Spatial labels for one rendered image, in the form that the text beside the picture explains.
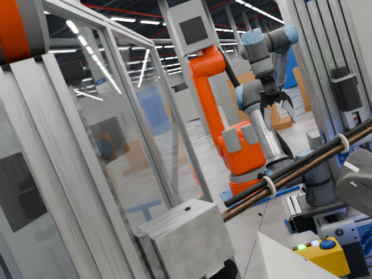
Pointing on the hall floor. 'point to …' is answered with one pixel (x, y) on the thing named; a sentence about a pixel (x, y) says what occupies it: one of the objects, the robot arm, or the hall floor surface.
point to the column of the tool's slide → (66, 169)
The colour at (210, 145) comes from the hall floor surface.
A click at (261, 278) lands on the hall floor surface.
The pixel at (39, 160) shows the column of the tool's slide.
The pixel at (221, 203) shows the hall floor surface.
